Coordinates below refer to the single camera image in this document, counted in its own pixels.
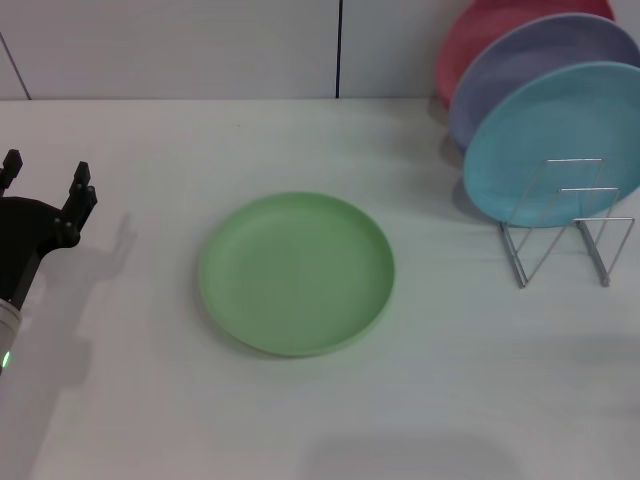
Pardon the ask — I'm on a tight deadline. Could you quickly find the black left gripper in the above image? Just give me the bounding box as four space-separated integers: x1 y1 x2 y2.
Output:
0 148 98 309

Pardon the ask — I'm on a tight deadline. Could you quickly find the green plastic plate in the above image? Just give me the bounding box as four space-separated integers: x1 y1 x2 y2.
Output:
197 191 397 358

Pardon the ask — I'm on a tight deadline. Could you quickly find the pink plastic plate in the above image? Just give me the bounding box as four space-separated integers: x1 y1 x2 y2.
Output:
434 0 617 109

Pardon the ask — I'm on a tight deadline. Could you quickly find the purple plastic plate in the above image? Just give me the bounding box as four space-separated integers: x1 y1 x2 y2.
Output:
447 13 640 154

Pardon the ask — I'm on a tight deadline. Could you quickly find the blue plastic plate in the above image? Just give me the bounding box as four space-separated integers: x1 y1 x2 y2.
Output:
462 60 640 231

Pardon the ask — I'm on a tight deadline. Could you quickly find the silver wire plate rack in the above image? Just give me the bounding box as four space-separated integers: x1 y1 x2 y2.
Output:
498 157 637 290

